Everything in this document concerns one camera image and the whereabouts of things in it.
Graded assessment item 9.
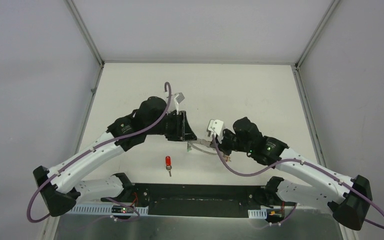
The red tag key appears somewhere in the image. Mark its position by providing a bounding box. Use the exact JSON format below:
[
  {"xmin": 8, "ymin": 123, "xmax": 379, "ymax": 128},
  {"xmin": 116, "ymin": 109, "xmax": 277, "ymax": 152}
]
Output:
[{"xmin": 165, "ymin": 156, "xmax": 172, "ymax": 177}]

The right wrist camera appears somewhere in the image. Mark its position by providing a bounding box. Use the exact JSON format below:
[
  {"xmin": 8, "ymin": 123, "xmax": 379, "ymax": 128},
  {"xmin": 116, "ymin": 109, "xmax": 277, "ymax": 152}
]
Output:
[{"xmin": 207, "ymin": 119, "xmax": 225, "ymax": 138}]

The aluminium front rail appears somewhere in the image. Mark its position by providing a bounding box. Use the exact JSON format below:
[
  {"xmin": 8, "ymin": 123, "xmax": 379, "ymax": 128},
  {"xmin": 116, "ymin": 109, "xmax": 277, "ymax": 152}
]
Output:
[{"xmin": 50, "ymin": 185, "xmax": 350, "ymax": 211}]

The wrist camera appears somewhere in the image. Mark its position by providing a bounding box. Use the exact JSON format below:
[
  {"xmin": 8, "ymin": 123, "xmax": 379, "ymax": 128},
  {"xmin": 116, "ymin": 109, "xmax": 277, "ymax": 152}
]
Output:
[
  {"xmin": 172, "ymin": 92, "xmax": 185, "ymax": 114},
  {"xmin": 207, "ymin": 119, "xmax": 225, "ymax": 138}
]

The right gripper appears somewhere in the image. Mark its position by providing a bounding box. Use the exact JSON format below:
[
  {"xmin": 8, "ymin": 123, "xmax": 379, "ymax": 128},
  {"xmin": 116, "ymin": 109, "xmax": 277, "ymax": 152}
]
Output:
[{"xmin": 210, "ymin": 128, "xmax": 253, "ymax": 156}]

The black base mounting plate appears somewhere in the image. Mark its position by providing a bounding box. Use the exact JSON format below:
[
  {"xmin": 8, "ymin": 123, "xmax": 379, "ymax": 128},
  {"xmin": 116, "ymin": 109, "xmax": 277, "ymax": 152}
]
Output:
[{"xmin": 100, "ymin": 182, "xmax": 298, "ymax": 219}]

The metal keyring plate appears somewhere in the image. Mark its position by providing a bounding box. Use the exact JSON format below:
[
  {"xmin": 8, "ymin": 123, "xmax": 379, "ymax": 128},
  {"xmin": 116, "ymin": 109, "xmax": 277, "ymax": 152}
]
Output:
[{"xmin": 187, "ymin": 139, "xmax": 217, "ymax": 156}]

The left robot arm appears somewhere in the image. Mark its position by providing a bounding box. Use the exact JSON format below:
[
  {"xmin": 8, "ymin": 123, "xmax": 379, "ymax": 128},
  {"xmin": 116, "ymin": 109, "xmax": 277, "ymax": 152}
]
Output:
[{"xmin": 33, "ymin": 92, "xmax": 197, "ymax": 217}]

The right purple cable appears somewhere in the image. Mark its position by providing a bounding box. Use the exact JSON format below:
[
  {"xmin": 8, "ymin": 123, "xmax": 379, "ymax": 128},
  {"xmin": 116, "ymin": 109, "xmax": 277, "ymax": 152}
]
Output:
[{"xmin": 210, "ymin": 133, "xmax": 384, "ymax": 232}]

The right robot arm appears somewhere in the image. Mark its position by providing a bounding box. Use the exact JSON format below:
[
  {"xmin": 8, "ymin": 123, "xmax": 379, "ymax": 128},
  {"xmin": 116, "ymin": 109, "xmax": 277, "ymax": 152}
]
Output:
[{"xmin": 207, "ymin": 117, "xmax": 373, "ymax": 231}]

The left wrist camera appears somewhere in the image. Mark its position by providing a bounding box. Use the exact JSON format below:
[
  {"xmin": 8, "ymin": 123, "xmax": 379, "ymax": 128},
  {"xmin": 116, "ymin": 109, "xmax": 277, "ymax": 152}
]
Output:
[{"xmin": 172, "ymin": 92, "xmax": 185, "ymax": 114}]

